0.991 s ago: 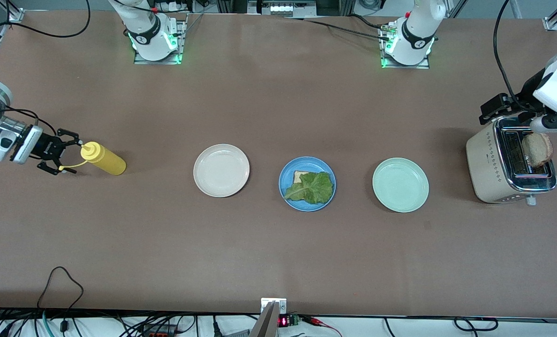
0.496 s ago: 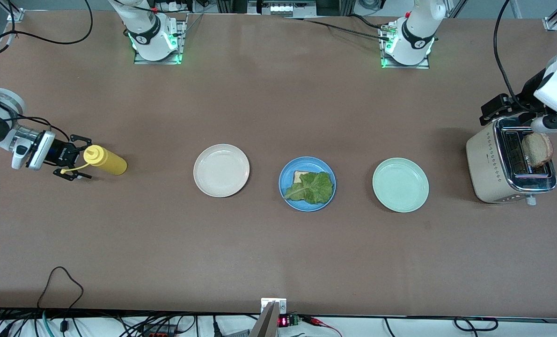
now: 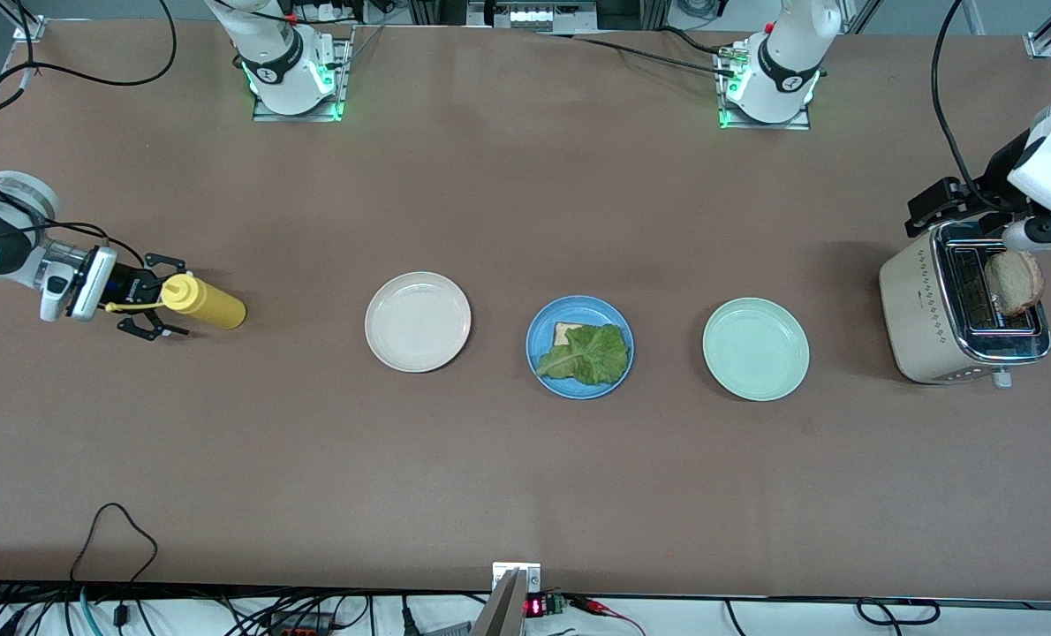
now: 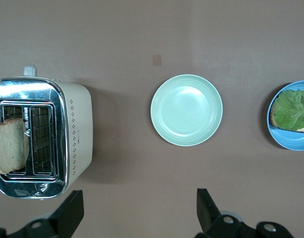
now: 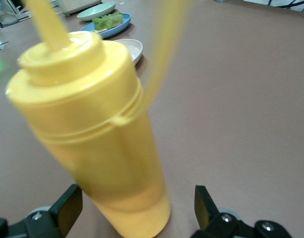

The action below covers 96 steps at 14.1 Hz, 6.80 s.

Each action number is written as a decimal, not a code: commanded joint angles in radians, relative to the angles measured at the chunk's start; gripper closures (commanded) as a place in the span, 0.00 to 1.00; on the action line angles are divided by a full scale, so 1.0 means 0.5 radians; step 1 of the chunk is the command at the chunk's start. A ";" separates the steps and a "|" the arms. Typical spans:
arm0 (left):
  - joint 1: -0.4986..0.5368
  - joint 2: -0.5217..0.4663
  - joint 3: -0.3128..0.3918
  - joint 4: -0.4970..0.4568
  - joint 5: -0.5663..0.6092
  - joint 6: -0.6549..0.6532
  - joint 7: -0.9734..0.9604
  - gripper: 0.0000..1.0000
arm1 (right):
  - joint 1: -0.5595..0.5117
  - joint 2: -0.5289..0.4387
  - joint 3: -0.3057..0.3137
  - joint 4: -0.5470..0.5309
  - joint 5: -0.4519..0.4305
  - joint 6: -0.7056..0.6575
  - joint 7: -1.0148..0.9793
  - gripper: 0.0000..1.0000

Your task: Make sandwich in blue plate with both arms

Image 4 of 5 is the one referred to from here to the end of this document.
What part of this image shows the blue round plate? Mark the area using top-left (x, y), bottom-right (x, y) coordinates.
top-left (266, 80), bottom-right (304, 151)

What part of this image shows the cream and chrome toaster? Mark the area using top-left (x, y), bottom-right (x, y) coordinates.
top-left (0, 65), bottom-right (94, 200)

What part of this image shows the pale green round plate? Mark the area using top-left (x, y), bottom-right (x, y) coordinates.
top-left (150, 74), bottom-right (224, 147)

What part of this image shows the toasted bread slice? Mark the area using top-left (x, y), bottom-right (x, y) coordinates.
top-left (0, 118), bottom-right (30, 174)
top-left (270, 104), bottom-right (304, 134)

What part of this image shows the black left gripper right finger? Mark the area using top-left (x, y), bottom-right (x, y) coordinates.
top-left (195, 188), bottom-right (295, 238)

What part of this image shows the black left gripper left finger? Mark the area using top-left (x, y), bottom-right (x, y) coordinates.
top-left (0, 189), bottom-right (84, 238)

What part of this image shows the green lettuce leaf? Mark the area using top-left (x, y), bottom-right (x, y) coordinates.
top-left (274, 88), bottom-right (304, 131)

